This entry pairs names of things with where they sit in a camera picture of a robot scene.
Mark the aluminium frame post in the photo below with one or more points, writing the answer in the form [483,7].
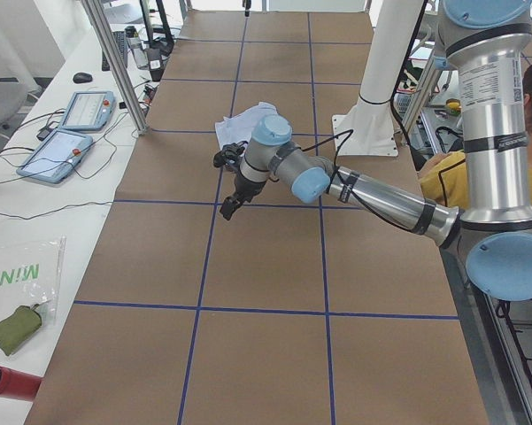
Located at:
[99,22]

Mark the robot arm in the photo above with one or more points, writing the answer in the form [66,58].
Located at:
[476,202]

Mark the brown table mat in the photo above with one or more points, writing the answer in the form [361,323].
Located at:
[285,314]

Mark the clear plastic bag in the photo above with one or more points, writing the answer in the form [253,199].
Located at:
[30,275]

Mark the grey teach pendant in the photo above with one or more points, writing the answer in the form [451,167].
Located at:
[56,157]
[88,110]

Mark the black keyboard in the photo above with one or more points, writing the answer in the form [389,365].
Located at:
[121,43]

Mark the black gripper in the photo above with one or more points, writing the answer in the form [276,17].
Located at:
[243,189]

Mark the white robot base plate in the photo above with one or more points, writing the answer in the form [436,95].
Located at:
[370,119]

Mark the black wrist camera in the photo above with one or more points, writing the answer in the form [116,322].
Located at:
[230,156]

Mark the red cylinder bottle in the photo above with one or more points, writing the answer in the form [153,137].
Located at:
[18,385]

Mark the grey teach pendant left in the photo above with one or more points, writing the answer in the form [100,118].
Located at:
[56,157]

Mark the green folded cloth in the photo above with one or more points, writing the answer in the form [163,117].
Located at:
[18,327]

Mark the blue striped button shirt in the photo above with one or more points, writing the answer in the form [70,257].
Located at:
[239,127]

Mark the black computer mouse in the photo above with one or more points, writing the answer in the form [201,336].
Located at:
[82,77]

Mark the grey teach pendant right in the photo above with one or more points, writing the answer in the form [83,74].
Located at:
[88,110]

